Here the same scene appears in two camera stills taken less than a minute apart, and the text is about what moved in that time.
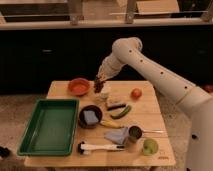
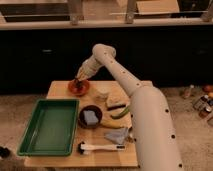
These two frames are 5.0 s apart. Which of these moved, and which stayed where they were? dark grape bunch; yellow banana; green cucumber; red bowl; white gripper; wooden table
Moved: dark grape bunch; white gripper
Stayed: yellow banana; green cucumber; red bowl; wooden table
